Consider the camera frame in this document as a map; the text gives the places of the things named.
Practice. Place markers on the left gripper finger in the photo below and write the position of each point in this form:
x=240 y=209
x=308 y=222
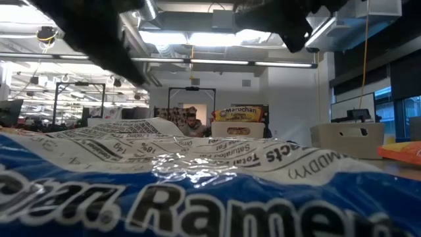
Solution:
x=115 y=56

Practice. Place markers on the person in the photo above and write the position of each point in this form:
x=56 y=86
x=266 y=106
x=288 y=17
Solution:
x=194 y=128

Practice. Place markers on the dark computer monitor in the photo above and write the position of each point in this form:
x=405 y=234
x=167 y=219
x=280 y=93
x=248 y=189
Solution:
x=10 y=113

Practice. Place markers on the grey plastic bin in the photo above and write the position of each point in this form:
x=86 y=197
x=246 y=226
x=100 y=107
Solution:
x=345 y=141

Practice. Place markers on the long ceiling light strip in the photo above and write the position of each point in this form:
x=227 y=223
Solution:
x=217 y=62

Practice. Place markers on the black desktop device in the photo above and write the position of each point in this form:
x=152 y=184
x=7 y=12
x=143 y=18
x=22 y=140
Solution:
x=358 y=114

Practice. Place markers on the blue Maruchan ramen packet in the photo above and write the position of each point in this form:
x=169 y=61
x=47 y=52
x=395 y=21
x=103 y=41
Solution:
x=197 y=184

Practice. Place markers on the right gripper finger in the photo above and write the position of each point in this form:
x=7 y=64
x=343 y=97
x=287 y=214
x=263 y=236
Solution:
x=295 y=41

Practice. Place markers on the black metal station frame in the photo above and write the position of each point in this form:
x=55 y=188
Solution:
x=192 y=88
x=79 y=84

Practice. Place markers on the orange Maruchan ramen packet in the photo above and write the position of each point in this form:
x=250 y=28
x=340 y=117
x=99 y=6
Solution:
x=401 y=152

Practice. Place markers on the red Maruchan ramen packet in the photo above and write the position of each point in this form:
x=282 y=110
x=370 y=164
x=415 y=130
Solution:
x=238 y=114

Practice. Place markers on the silver ceiling duct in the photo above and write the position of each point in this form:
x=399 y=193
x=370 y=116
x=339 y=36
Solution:
x=148 y=10

